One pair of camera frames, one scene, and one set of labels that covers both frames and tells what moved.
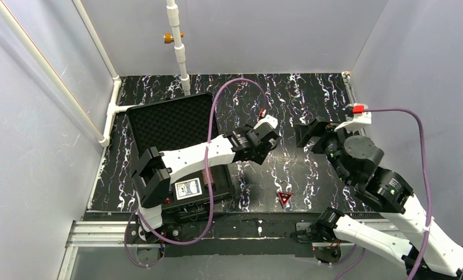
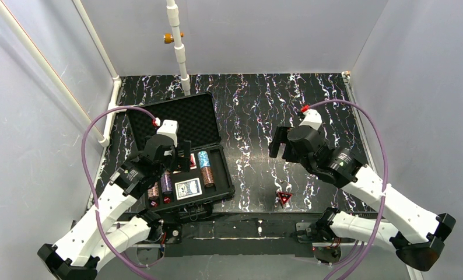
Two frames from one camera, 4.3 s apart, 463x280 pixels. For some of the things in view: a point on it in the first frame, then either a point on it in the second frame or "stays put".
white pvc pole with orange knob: x=174 y=18 stays put
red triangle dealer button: x=284 y=196 stays put
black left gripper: x=263 y=142 -> x=181 y=155
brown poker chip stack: x=203 y=172 stays put
